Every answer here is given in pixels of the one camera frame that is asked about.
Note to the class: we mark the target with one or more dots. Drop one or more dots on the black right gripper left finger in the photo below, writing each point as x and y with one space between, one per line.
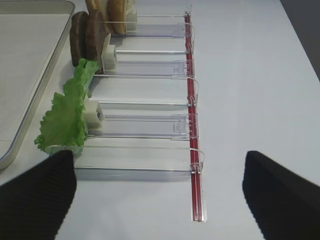
34 204

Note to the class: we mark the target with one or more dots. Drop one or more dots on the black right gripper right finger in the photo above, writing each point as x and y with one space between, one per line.
285 206

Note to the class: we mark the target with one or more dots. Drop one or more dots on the green lettuce leaf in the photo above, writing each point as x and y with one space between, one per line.
63 125
77 86

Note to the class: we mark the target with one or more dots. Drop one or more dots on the brown meat patty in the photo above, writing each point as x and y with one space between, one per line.
95 35
77 36

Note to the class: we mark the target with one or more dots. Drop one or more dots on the golden bread bun top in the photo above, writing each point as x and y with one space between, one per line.
100 5

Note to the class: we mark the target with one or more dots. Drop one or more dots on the tan bread bun slice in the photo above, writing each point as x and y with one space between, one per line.
117 15

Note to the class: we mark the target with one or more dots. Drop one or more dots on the clear acrylic right rack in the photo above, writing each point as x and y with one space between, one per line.
139 108

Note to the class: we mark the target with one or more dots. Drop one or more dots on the red rail strip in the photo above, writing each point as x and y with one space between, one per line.
195 163

